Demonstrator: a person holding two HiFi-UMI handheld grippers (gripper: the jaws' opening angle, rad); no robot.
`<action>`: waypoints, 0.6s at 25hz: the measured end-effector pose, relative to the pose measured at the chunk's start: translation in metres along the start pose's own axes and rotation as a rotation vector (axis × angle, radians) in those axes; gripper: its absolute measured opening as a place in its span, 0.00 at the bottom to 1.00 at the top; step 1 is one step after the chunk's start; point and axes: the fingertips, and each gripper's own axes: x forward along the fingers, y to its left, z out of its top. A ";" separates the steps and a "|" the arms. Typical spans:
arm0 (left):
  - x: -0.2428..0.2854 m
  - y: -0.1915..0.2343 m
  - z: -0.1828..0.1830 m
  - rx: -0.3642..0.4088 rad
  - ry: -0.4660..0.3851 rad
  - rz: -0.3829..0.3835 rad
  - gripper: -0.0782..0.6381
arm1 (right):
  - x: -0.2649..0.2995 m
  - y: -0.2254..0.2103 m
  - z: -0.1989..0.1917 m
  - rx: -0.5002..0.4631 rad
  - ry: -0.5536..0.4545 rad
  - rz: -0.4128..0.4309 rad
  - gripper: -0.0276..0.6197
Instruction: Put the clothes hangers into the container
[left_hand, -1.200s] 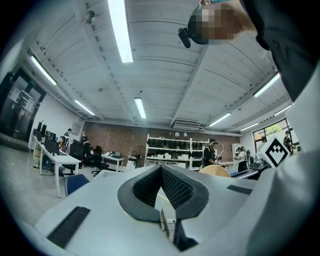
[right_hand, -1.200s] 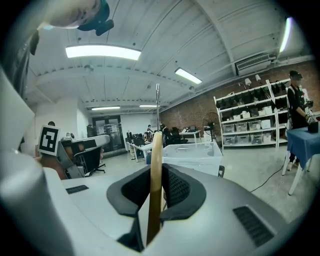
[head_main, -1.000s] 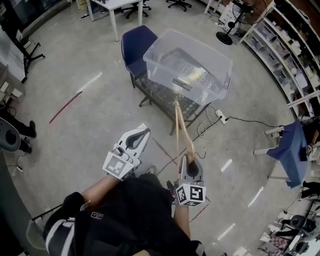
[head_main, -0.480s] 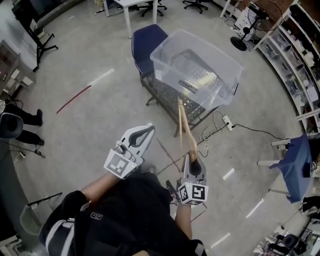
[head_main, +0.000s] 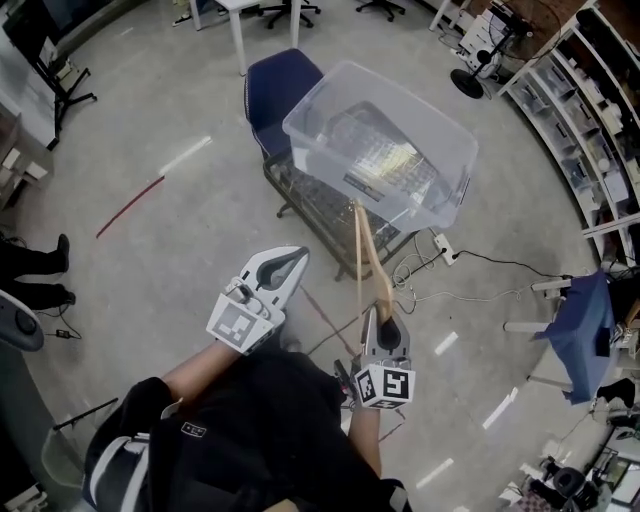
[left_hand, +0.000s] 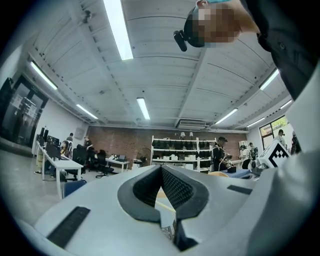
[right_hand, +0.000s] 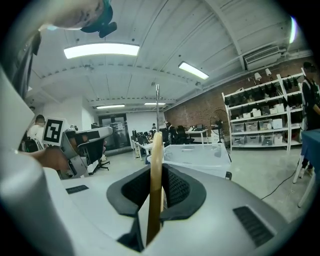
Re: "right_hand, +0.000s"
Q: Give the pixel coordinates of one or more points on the wooden clothes hanger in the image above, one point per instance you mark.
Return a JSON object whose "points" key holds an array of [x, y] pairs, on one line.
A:
{"points": [[156, 162]]}

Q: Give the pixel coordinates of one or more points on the table with blue cloth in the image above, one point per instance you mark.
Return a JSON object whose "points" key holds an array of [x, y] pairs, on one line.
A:
{"points": [[311, 147]]}

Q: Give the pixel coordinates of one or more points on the short thin ceiling light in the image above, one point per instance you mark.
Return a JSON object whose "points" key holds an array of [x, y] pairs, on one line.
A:
{"points": [[155, 103]]}

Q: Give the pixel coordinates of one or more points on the black glass double door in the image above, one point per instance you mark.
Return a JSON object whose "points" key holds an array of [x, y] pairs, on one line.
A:
{"points": [[115, 131]]}

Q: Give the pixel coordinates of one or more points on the black standing fan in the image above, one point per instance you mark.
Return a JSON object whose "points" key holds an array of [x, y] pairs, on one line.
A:
{"points": [[219, 123]]}

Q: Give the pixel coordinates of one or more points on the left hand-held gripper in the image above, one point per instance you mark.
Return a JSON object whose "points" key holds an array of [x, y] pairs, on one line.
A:
{"points": [[72, 152]]}

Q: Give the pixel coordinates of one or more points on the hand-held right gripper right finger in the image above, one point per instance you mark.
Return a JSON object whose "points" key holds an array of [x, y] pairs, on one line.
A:
{"points": [[180, 190]]}

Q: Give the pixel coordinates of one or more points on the long white desk row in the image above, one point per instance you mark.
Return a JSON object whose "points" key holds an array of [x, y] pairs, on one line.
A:
{"points": [[143, 146]]}

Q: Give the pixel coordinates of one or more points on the large rectangular ceiling light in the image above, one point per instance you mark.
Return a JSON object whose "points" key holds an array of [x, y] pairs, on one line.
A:
{"points": [[101, 50]]}

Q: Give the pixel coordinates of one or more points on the white office desk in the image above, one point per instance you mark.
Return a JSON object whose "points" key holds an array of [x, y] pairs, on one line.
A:
{"points": [[198, 132]]}

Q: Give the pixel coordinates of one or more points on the long thin ceiling light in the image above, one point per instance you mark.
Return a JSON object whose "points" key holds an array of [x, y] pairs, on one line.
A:
{"points": [[110, 106]]}

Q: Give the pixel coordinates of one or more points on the black office chair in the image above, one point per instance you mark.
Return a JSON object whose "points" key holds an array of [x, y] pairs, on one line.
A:
{"points": [[183, 135]]}

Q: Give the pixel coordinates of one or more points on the white air conditioner unit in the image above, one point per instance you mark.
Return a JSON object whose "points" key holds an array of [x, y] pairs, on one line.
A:
{"points": [[261, 57]]}

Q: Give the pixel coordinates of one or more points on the white storage shelf rack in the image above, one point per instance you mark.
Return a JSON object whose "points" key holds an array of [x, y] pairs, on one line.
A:
{"points": [[260, 117]]}

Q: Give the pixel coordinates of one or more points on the person's dark shirt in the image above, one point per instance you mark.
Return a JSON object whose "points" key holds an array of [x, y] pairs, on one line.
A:
{"points": [[22, 65]]}

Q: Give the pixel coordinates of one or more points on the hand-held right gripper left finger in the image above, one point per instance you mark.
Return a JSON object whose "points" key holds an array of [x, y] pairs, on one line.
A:
{"points": [[130, 192]]}

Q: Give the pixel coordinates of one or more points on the slanted rectangular ceiling light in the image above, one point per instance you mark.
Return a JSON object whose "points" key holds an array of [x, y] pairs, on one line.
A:
{"points": [[193, 70]]}

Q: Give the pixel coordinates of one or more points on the person's left forearm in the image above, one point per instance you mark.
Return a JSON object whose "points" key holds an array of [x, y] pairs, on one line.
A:
{"points": [[51, 158]]}

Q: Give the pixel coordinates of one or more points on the clear plastic container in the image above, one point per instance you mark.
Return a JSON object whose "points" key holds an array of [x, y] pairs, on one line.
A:
{"points": [[200, 156]]}

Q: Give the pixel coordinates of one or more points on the person's head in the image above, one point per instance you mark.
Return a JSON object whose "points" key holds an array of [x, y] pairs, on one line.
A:
{"points": [[75, 11]]}

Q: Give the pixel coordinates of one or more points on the teal head-worn camera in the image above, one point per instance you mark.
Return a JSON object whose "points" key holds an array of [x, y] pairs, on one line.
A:
{"points": [[102, 23]]}

